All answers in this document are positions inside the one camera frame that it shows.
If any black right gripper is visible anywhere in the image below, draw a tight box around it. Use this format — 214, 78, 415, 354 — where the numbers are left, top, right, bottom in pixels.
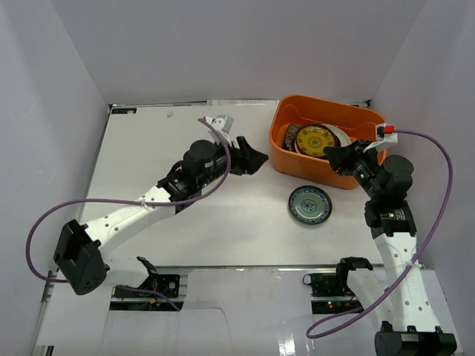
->
323, 139, 383, 200

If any cream round plate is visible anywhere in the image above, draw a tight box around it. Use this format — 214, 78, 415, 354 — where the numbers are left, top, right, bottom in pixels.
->
295, 125, 352, 155

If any yellow patterned round plate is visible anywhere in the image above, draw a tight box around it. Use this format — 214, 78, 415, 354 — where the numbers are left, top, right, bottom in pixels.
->
294, 125, 338, 159

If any black floral rectangular plate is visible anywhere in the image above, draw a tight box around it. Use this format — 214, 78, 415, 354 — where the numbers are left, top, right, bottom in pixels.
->
282, 123, 301, 152

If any blue white porcelain plate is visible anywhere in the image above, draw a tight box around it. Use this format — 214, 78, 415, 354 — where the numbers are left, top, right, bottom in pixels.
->
288, 185, 333, 225

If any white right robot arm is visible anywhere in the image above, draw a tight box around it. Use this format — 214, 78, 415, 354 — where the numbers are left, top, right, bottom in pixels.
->
324, 141, 457, 355

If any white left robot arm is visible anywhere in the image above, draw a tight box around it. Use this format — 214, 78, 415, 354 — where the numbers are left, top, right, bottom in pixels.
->
53, 136, 269, 296

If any orange plastic bin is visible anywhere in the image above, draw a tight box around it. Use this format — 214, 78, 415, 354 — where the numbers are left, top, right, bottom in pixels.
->
269, 94, 385, 190

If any dark label sticker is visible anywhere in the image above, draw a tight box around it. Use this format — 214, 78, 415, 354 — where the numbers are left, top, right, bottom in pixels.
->
111, 108, 137, 114

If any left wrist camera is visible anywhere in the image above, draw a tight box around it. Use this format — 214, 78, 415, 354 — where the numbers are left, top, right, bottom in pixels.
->
205, 115, 234, 142

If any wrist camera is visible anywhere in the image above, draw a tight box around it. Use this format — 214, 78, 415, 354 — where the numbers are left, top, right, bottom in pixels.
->
205, 115, 234, 142
363, 123, 398, 152

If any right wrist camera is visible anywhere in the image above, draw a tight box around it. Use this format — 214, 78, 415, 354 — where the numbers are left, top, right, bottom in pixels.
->
363, 123, 398, 152

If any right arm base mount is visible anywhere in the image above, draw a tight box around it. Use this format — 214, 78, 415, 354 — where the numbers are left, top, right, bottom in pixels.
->
302, 273, 363, 315

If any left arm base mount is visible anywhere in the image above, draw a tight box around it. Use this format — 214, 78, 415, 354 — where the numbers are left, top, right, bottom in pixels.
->
109, 274, 184, 312

